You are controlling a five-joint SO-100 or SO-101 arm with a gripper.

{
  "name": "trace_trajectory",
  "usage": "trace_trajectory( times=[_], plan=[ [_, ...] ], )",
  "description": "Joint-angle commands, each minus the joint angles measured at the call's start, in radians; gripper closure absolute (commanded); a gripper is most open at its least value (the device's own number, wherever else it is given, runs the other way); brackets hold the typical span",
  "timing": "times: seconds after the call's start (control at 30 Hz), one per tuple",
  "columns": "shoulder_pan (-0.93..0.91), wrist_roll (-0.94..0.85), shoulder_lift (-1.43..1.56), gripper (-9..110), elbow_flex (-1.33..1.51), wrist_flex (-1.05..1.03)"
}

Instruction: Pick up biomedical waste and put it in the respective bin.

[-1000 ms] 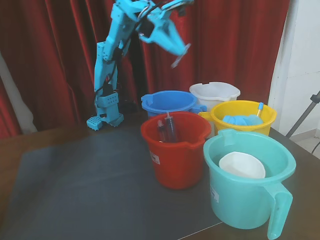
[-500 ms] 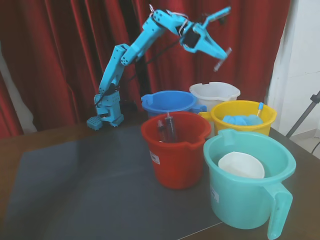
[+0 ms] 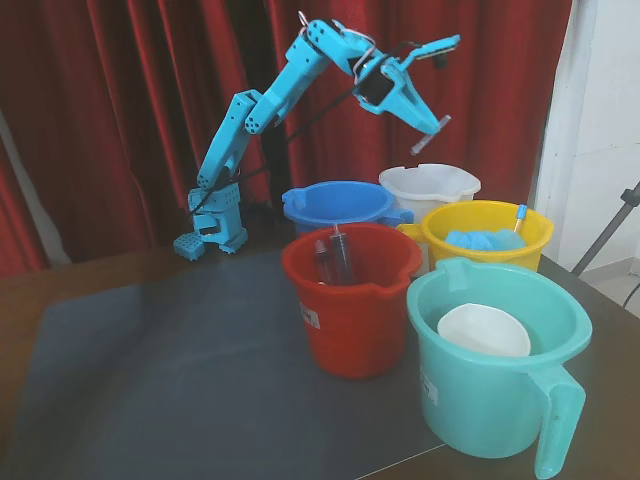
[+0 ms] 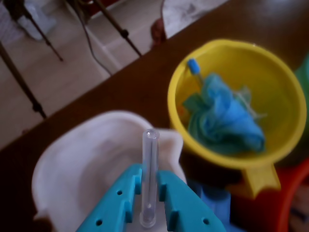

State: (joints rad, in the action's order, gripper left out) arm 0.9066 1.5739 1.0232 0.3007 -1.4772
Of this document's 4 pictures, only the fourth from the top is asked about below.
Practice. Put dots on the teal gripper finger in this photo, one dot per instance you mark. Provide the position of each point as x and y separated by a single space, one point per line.
113 207
188 207

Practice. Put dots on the clear plastic tube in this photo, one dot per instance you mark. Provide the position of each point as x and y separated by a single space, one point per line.
150 169

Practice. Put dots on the blue plastic bin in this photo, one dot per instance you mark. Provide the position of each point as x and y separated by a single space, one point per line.
214 203

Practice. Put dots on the red plastic bin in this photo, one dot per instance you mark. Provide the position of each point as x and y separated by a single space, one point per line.
289 188

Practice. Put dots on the green plastic bin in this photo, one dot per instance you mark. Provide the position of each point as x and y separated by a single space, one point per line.
303 75

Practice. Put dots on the white plastic bowl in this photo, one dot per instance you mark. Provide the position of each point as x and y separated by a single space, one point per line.
84 157

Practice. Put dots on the blue crumpled cloth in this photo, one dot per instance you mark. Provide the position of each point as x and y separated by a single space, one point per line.
224 116

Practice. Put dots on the blue capped sample tube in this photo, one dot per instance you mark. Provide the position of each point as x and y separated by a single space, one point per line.
193 65

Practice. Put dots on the yellow plastic bowl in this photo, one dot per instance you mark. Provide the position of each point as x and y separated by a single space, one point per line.
265 84

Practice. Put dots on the dark tripod leg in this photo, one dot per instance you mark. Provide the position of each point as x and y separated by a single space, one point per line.
38 29
120 30
21 82

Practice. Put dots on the white marbled sheet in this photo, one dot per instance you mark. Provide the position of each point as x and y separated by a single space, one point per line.
183 12

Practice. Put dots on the white plastic bag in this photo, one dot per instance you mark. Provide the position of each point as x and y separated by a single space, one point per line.
36 17

